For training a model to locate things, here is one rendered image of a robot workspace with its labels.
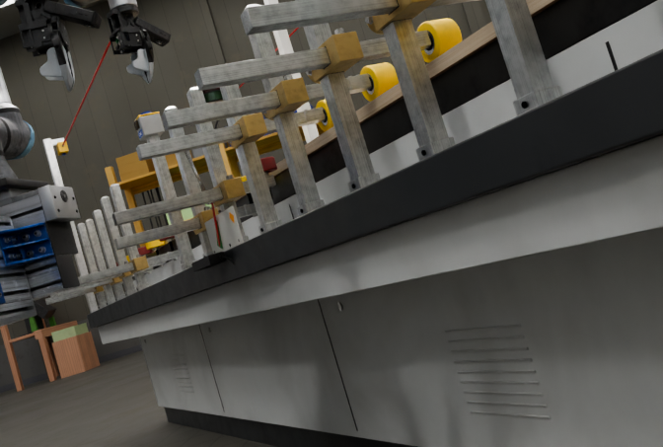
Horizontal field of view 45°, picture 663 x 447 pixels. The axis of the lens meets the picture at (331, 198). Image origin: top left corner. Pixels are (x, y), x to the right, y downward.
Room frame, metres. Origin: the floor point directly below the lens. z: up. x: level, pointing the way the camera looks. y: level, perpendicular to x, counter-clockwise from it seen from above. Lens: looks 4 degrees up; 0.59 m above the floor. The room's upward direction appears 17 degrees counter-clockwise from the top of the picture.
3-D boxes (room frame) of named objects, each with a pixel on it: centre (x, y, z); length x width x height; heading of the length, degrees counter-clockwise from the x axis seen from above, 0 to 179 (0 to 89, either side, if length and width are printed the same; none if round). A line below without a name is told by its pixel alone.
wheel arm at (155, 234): (2.32, 0.41, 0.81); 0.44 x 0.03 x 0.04; 117
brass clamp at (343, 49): (1.46, -0.08, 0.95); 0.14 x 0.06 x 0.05; 27
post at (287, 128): (1.71, 0.05, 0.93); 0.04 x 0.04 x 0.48; 27
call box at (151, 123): (2.61, 0.50, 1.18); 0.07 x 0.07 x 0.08; 27
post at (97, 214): (3.72, 1.06, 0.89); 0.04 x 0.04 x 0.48; 27
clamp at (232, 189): (2.13, 0.26, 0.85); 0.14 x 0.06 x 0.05; 27
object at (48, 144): (4.46, 1.39, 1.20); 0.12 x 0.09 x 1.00; 117
